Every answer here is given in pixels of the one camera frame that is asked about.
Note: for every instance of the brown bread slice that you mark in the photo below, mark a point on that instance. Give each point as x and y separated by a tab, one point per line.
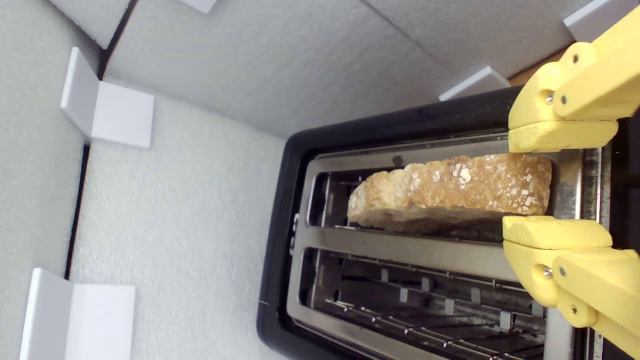
450	192

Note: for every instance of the black two-slot toaster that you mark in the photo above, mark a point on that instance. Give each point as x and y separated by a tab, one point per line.
350	135

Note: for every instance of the white wall clip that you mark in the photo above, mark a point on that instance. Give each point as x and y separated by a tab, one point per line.
595	20
200	5
475	82
120	115
80	320

